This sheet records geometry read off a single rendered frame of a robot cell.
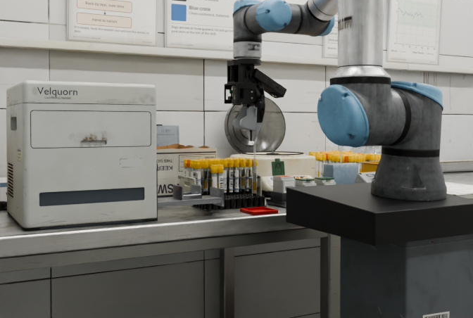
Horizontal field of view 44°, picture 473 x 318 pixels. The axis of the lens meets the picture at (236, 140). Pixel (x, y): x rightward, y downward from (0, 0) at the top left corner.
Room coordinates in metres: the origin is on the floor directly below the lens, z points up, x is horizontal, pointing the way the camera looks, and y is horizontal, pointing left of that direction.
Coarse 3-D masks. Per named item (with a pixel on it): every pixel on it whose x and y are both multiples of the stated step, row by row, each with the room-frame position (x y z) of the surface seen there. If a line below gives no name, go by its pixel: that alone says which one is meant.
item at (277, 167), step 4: (276, 160) 1.57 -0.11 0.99; (272, 164) 1.56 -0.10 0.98; (276, 164) 1.57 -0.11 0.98; (280, 164) 1.57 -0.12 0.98; (272, 168) 1.56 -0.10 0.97; (276, 168) 1.56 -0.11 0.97; (280, 168) 1.57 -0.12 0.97; (272, 172) 1.56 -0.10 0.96; (276, 172) 1.56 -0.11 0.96; (280, 172) 1.57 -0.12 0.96; (284, 172) 1.57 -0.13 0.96
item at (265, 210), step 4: (240, 208) 1.43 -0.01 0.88; (244, 208) 1.43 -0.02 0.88; (248, 208) 1.44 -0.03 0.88; (252, 208) 1.44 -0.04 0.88; (256, 208) 1.45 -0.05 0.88; (260, 208) 1.45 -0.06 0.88; (264, 208) 1.45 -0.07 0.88; (268, 208) 1.43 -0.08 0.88; (244, 212) 1.41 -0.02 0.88; (248, 212) 1.39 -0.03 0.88; (252, 212) 1.38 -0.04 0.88; (256, 212) 1.37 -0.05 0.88; (260, 212) 1.38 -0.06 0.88; (264, 212) 1.38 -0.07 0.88; (268, 212) 1.39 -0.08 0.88; (272, 212) 1.40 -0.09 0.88; (276, 212) 1.40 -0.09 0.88
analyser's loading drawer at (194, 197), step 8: (192, 184) 1.40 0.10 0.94; (176, 192) 1.37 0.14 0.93; (184, 192) 1.40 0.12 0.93; (192, 192) 1.40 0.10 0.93; (200, 192) 1.36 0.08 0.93; (216, 192) 1.40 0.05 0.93; (224, 192) 1.38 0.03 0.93; (160, 200) 1.34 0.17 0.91; (168, 200) 1.34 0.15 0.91; (176, 200) 1.34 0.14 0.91; (184, 200) 1.34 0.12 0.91; (192, 200) 1.34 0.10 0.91; (200, 200) 1.35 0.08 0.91; (208, 200) 1.36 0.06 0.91; (216, 200) 1.37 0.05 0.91; (224, 200) 1.38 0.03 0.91
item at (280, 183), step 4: (276, 176) 1.54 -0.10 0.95; (280, 176) 1.54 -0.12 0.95; (284, 176) 1.55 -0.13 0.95; (288, 176) 1.54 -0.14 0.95; (292, 176) 1.54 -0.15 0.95; (276, 180) 1.54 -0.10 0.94; (280, 180) 1.52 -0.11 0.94; (284, 180) 1.52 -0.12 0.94; (288, 180) 1.52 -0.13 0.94; (292, 180) 1.53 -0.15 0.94; (276, 184) 1.54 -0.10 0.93; (280, 184) 1.52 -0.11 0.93; (284, 184) 1.52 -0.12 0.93; (288, 184) 1.52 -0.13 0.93; (292, 184) 1.53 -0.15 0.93; (276, 188) 1.54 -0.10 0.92; (280, 188) 1.52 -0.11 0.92; (284, 188) 1.52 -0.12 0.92; (280, 192) 1.52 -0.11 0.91; (284, 192) 1.52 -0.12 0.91
